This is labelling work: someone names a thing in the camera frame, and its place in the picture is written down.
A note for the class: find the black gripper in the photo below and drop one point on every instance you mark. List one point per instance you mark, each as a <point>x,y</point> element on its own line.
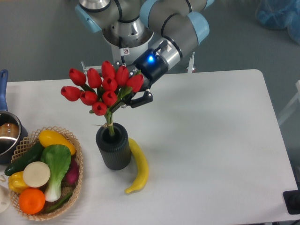
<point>152,66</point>

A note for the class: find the red tulip bouquet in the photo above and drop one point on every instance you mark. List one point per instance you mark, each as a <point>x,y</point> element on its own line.
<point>102,90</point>

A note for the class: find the dark grey ribbed vase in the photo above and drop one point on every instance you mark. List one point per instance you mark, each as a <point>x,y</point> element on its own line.
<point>115,150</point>

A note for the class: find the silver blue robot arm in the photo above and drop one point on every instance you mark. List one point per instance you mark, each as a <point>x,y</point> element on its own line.
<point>149,36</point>

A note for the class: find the yellow banana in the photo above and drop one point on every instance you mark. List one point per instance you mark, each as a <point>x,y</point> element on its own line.
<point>142,168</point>

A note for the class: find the yellow squash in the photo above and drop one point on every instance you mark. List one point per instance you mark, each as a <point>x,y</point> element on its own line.
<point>51,137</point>

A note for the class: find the green bok choy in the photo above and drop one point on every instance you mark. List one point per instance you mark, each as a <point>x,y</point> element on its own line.
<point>58,159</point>

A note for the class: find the purple sweet potato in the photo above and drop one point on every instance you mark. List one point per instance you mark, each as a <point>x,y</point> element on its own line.
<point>72,174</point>

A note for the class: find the woven wicker basket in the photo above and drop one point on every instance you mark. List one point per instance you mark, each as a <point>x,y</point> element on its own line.
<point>24,146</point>

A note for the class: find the dark green cucumber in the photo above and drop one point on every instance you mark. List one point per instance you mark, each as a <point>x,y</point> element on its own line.
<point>32,155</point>

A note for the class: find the white round radish slice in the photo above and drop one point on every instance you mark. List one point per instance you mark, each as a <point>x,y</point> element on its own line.
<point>36,174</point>

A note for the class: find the green chili pepper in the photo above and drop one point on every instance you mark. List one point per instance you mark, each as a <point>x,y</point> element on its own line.
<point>58,204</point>

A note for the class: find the yellow bell pepper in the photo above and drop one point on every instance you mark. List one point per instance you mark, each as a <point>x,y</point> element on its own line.
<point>16,182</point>

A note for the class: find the orange fruit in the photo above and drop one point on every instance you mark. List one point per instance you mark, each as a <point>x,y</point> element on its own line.
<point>31,201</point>

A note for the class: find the white garlic piece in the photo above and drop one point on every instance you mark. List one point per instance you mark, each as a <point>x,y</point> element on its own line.
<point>2,178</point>

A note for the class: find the blue plastic bag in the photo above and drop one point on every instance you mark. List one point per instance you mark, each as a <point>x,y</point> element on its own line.
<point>280,15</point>

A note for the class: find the black device at table edge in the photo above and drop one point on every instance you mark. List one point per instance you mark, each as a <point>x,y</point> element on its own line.
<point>292,201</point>

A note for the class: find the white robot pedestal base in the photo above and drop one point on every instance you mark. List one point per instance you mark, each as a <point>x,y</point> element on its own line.
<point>126,54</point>

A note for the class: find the blue handled saucepan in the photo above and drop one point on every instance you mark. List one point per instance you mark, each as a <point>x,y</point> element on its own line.
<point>12,131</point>

